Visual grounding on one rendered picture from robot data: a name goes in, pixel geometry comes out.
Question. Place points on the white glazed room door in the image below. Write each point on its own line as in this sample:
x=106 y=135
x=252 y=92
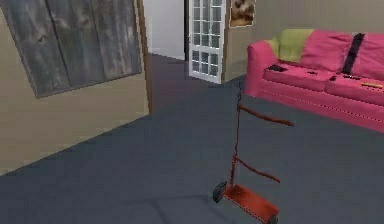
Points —
x=207 y=40

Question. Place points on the red hand truck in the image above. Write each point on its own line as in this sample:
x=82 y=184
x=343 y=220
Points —
x=248 y=196

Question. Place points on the pink sofa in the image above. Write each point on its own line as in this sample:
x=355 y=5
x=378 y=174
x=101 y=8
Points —
x=300 y=86

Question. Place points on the green cloth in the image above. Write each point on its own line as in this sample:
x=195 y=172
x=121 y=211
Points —
x=291 y=45

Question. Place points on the yellow stick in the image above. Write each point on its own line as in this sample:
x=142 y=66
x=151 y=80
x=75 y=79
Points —
x=371 y=85

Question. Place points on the brown framed wall picture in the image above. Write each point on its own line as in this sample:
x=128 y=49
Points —
x=242 y=12

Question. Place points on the grey wooden wall picture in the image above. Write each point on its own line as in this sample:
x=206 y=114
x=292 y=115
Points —
x=76 y=43

